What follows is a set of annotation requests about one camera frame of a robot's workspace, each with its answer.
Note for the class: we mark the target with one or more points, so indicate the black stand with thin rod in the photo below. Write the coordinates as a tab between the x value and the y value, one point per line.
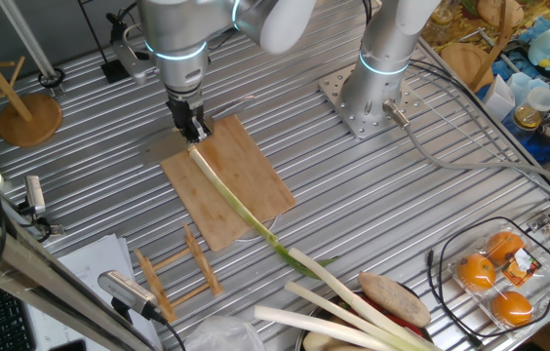
114	72

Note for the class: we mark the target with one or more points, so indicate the brown sweet potato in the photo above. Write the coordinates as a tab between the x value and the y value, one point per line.
394	300

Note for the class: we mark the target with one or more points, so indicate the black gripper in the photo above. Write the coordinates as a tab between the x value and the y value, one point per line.
184	113

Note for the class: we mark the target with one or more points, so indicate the orange label sticker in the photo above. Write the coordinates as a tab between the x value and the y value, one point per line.
521	267

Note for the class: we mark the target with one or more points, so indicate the metal camera mount clamp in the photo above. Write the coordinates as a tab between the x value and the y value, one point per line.
43	226

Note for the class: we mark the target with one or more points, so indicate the wooden knife rack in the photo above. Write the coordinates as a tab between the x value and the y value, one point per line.
202	263

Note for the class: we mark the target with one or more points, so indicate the wooden cutting board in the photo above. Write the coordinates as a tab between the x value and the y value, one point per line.
246	180

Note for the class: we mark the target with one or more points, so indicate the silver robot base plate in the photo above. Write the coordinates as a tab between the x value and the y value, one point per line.
338	92

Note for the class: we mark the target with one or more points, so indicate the orange fruit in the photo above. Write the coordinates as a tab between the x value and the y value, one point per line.
511	308
476	272
505	246

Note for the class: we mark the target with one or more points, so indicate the glass flask with yellow liquid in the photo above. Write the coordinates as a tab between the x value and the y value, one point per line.
531	114

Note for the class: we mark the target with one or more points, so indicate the wooden mug tree stand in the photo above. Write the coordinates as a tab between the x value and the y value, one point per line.
28	119
465	63

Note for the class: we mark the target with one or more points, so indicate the long scallion with green top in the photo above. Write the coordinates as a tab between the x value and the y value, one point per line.
236	205

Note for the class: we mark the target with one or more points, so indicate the aluminium frame beam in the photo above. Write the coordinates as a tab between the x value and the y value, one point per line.
36	273

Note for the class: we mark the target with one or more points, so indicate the small silver camera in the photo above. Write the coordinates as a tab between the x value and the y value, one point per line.
35	192

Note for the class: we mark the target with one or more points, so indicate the white paper box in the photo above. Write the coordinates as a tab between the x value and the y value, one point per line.
497	100

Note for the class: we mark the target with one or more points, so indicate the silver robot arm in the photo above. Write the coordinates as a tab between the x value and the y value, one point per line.
382	44

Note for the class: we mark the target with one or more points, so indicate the round woven wooden item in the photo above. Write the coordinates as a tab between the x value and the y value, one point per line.
497	10

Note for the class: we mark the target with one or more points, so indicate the blue cloth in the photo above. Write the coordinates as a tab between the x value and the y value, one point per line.
543	146

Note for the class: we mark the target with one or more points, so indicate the clear plastic bag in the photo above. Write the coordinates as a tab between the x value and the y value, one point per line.
221	336

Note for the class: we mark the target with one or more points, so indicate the red vegetable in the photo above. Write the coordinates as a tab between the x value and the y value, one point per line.
386	316

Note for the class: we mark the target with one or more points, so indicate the pale potato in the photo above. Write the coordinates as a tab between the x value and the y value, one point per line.
321	343

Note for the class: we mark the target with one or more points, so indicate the steel cleaver knife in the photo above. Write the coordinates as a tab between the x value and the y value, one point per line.
163	148

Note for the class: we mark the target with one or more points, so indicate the metal bowl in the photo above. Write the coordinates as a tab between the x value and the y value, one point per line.
299	341

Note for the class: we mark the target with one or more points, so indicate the clear glass bottle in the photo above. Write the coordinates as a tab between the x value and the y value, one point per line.
438	19

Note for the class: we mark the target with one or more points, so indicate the white paper sheets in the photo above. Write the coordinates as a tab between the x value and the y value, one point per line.
94	253

